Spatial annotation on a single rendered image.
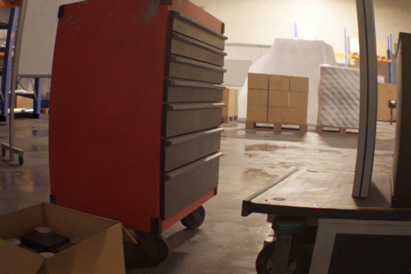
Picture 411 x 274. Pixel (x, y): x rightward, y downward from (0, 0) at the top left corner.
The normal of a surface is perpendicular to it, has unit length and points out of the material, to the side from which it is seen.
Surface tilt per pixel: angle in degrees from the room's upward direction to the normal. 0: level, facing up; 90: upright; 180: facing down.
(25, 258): 25
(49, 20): 90
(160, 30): 90
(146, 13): 90
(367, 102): 90
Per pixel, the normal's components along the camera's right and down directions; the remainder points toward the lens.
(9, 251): -0.07, -0.88
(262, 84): -0.16, 0.07
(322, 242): -0.40, 0.05
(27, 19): 0.76, 0.08
